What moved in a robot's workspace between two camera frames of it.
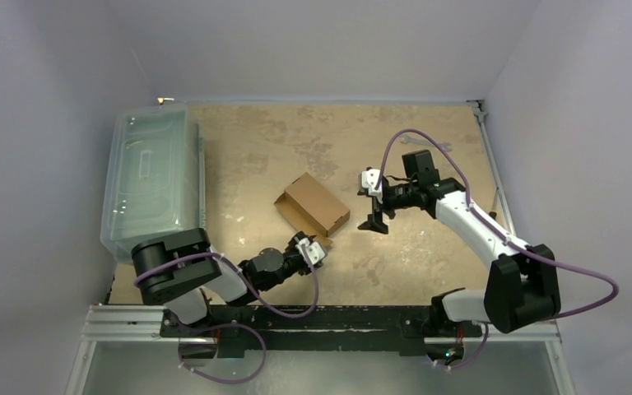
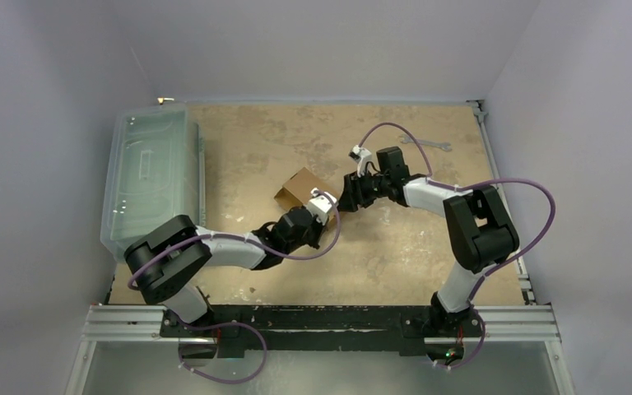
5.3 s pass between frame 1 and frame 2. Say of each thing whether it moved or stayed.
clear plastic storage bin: stayed
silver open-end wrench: stayed
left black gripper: moved
